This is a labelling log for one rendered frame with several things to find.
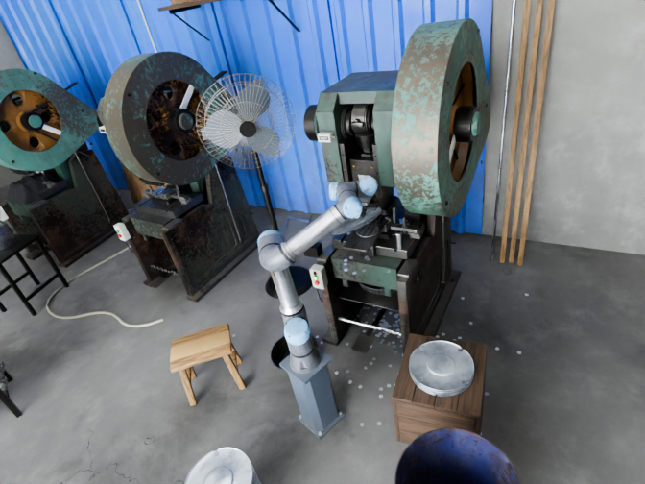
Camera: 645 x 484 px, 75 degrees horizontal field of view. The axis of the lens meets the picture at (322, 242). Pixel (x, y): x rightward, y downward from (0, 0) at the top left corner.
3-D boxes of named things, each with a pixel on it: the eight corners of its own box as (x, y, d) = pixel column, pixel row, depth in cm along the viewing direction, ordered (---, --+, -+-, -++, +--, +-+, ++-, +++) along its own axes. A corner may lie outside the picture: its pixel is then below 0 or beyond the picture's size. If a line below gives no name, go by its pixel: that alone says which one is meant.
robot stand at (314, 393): (321, 440, 216) (303, 383, 192) (297, 419, 229) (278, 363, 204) (345, 415, 226) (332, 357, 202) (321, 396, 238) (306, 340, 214)
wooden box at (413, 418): (478, 462, 194) (480, 416, 175) (396, 441, 209) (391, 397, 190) (484, 390, 224) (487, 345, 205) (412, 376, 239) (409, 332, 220)
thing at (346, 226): (391, 208, 221) (391, 207, 221) (362, 207, 198) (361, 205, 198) (350, 234, 237) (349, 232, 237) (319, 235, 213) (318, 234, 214)
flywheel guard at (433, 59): (441, 253, 178) (438, 43, 134) (378, 243, 192) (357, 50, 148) (489, 155, 249) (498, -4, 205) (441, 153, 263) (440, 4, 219)
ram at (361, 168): (378, 215, 219) (372, 161, 203) (352, 211, 226) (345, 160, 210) (391, 199, 231) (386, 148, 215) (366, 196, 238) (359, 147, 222)
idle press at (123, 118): (205, 319, 311) (100, 72, 217) (124, 289, 361) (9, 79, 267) (314, 215, 414) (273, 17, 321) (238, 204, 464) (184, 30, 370)
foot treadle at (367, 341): (367, 358, 241) (366, 351, 238) (351, 353, 246) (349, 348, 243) (402, 293, 282) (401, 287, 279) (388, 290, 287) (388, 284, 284)
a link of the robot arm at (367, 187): (357, 175, 172) (377, 174, 173) (351, 186, 182) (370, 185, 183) (360, 192, 169) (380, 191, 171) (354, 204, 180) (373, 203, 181)
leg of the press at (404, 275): (420, 371, 242) (413, 240, 193) (401, 365, 247) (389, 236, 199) (461, 274, 305) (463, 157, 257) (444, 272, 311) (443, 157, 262)
